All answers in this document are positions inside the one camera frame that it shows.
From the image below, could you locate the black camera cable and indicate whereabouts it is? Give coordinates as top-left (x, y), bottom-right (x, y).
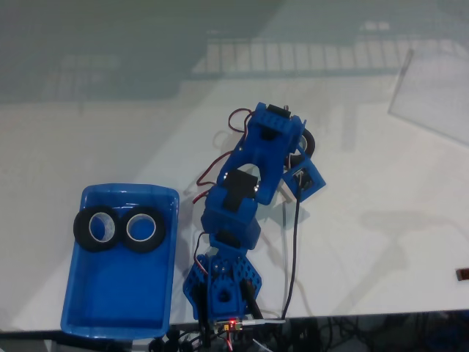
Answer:
top-left (251, 175), bottom-right (307, 326)

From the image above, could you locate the red servo wire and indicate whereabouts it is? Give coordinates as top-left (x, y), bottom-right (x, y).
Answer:
top-left (193, 108), bottom-right (257, 205)

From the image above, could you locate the black tape roll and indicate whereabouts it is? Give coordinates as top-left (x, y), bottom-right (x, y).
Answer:
top-left (73, 207), bottom-right (121, 254)
top-left (298, 128), bottom-right (317, 158)
top-left (117, 206), bottom-right (166, 255)

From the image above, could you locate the blue gripper camera mount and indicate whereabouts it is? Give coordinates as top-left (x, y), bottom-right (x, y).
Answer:
top-left (281, 145), bottom-right (328, 203)

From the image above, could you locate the blue plastic bin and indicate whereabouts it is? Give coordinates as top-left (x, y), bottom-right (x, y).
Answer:
top-left (60, 182), bottom-right (182, 339)

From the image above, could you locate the clear plastic sheet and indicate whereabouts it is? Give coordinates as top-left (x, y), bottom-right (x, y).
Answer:
top-left (387, 47), bottom-right (469, 147)

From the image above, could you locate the motor controller board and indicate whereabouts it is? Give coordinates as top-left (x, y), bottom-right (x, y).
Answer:
top-left (211, 318), bottom-right (245, 333)

